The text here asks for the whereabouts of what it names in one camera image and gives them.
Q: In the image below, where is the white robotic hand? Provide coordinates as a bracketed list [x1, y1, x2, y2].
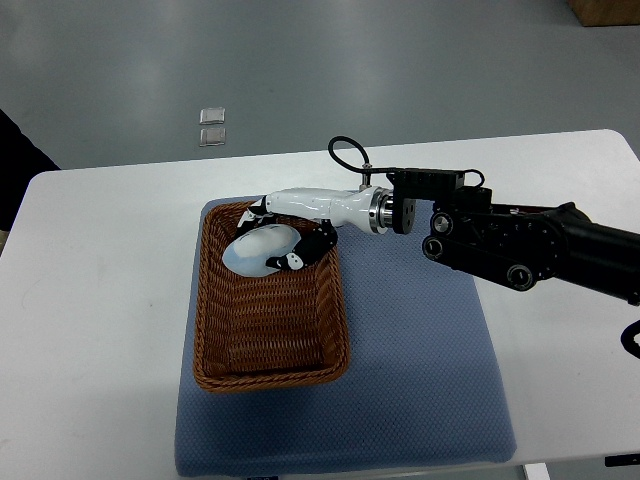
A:
[237, 186, 393, 271]

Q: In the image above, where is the light blue plush toy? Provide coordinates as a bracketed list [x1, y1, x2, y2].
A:
[222, 224, 301, 278]

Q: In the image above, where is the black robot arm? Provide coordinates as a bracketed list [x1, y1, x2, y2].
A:
[236, 167, 639, 305]

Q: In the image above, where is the brown wicker basket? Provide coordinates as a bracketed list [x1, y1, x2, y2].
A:
[192, 200, 350, 393]

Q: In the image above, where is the upper clear floor tile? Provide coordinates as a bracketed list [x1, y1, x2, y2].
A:
[199, 107, 226, 125]

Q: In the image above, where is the blue textured mat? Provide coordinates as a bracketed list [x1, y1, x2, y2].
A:
[175, 224, 516, 477]

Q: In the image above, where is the person in black clothes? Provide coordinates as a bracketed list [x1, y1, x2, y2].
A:
[1, 111, 60, 231]

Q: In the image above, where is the cardboard box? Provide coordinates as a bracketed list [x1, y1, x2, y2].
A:
[567, 0, 639, 27]

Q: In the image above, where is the black table control panel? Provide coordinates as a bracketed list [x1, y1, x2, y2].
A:
[604, 453, 640, 468]

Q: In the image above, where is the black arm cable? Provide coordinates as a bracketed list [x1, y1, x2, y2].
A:
[327, 136, 487, 189]

